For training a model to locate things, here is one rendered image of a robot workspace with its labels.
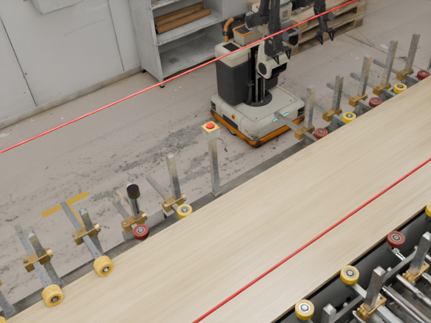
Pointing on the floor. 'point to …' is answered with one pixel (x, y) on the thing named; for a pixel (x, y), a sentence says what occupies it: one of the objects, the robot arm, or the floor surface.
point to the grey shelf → (175, 36)
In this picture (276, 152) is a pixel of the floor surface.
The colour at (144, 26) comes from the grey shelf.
